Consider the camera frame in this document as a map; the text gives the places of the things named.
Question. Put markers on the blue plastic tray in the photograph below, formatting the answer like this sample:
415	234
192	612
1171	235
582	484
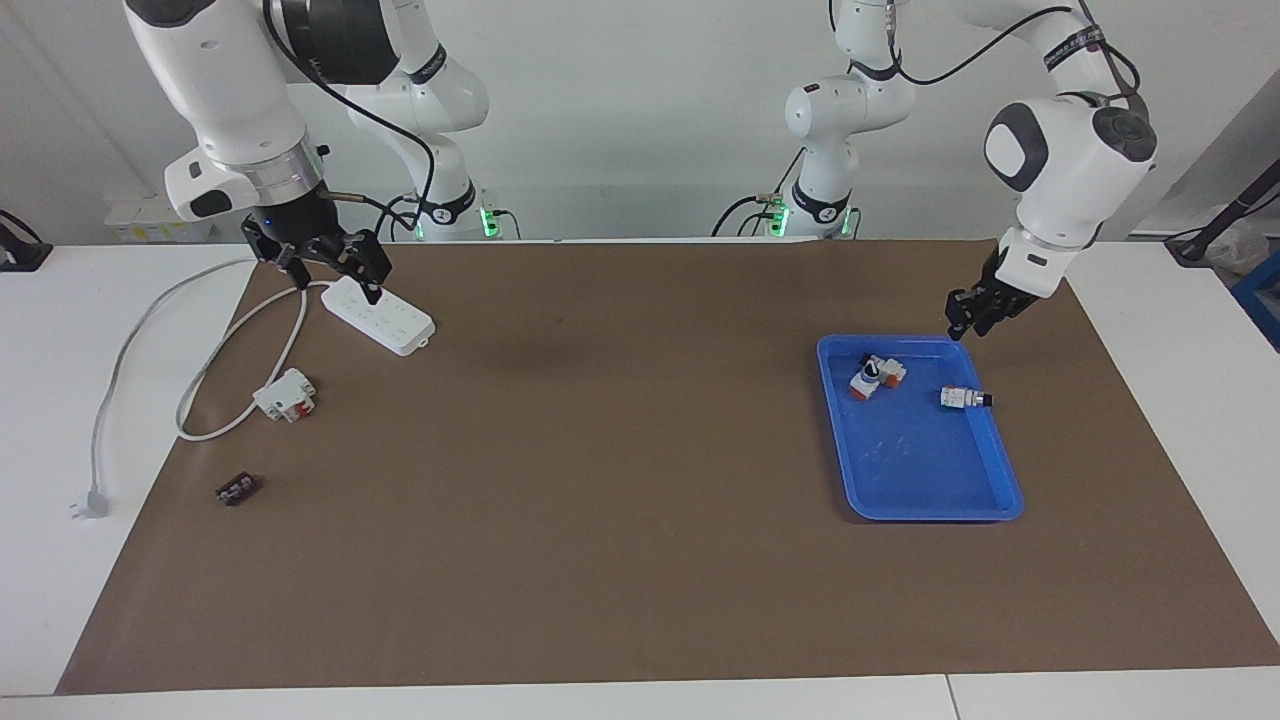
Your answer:
925	450

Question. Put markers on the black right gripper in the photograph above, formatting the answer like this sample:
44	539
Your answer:
295	225

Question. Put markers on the clear plastic bag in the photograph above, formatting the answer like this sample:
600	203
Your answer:
1245	240

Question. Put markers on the brown table mat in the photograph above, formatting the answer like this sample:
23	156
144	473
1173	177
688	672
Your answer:
650	500

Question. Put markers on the black clamp base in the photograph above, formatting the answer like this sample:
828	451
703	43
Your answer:
20	250

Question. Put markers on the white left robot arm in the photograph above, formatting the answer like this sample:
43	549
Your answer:
1070	170

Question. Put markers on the white circuit breaker red levers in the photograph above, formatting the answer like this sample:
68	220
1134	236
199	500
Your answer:
284	396

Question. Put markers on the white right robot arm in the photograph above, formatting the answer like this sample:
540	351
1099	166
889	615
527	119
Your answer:
225	90

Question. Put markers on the small black terminal block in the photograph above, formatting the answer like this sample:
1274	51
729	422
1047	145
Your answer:
239	489

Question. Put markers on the small white cylindrical part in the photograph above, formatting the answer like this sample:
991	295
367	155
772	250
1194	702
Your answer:
960	398

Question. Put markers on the rotary switch with red back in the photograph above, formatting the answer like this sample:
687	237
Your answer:
864	382

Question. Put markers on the white background box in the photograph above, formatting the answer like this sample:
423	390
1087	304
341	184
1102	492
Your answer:
150	222

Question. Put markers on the blue crate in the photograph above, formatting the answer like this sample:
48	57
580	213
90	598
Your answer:
1262	295

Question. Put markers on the black stand with pole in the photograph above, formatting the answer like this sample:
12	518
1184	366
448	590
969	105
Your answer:
1225	215

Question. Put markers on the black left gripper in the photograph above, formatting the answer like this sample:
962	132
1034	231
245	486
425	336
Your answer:
1008	288

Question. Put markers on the white power strip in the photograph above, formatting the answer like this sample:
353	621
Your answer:
390	318

